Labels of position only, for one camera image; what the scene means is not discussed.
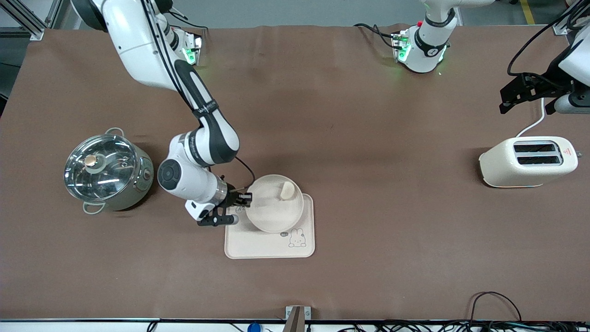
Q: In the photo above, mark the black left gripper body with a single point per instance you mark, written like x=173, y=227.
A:
x=554, y=77

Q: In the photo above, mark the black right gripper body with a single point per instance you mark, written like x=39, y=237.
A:
x=232, y=198

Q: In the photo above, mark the round beige plate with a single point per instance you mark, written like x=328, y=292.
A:
x=272, y=212

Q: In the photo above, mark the small white bun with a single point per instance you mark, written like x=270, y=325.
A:
x=287, y=191

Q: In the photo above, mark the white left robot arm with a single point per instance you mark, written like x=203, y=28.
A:
x=426, y=53

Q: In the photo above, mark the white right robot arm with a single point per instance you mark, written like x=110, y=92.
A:
x=147, y=50

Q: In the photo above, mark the beige rabbit print tray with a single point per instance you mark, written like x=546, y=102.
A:
x=258, y=244

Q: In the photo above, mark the cream two-slot toaster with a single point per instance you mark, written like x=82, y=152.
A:
x=511, y=168

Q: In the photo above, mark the steel pot with glass lid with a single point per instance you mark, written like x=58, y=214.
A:
x=138, y=189

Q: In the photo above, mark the blue round cap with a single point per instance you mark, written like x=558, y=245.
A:
x=254, y=328

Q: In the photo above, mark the glass pot lid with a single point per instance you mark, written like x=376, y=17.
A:
x=101, y=168

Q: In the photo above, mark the brown table cover mat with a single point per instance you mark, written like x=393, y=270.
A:
x=368, y=138

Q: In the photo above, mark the aluminium frame profile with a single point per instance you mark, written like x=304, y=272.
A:
x=564, y=25
x=27, y=20

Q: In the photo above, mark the grey metal camera bracket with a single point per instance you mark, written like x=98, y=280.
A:
x=297, y=318

